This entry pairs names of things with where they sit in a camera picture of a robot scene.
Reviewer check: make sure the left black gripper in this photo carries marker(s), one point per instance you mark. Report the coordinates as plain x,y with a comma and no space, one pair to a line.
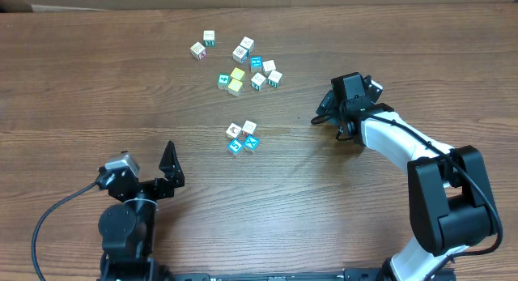
147,188

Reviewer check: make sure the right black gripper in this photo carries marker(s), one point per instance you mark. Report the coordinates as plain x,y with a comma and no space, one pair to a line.
329,104

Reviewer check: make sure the blue number five block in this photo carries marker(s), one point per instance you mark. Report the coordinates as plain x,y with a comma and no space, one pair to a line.
235,146

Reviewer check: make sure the white cream block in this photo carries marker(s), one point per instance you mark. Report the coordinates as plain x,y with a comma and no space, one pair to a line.
233,131

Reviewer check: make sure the blue X block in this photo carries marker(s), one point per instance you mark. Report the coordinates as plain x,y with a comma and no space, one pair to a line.
251,143

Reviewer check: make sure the white block red drawing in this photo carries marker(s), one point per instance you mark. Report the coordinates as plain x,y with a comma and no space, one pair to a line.
249,128

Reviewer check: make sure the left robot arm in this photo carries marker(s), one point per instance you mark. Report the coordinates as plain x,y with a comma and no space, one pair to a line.
128,228

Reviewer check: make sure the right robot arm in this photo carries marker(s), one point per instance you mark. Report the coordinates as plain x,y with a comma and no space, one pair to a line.
452,208

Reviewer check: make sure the white block green edge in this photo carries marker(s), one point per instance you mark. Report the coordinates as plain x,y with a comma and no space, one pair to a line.
274,78

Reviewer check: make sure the white letter block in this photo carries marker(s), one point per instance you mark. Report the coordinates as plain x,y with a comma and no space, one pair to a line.
268,67

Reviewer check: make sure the white block teal side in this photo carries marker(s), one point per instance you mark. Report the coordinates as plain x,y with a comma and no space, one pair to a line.
258,81

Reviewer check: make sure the green number four block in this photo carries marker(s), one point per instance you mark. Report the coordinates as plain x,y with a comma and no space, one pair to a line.
223,81

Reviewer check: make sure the yellow block lower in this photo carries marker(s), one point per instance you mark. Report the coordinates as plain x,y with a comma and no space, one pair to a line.
235,87

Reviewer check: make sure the yellow block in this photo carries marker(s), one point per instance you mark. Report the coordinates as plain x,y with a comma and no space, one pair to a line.
235,87
238,74

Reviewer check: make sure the blue top block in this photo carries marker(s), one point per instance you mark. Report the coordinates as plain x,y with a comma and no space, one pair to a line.
256,64

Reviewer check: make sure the yellow block upper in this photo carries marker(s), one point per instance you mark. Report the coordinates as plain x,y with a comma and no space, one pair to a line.
238,74

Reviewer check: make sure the white block red side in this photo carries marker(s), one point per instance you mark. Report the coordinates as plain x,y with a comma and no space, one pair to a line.
198,50

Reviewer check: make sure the white block far top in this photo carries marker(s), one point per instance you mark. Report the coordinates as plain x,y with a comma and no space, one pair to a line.
248,44

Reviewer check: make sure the white block blue side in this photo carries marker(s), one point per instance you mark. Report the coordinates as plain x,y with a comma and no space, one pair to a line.
240,54

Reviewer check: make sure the white block green side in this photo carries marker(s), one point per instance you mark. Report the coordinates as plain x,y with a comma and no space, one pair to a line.
209,38

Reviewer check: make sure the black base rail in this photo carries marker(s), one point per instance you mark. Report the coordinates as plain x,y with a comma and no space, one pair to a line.
275,277

